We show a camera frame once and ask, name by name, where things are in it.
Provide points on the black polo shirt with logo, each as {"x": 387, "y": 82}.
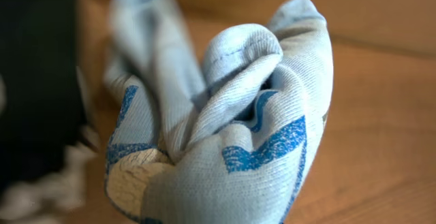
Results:
{"x": 38, "y": 33}

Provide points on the folded beige garment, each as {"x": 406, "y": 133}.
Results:
{"x": 47, "y": 186}

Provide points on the light blue printed t-shirt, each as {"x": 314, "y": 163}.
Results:
{"x": 230, "y": 139}

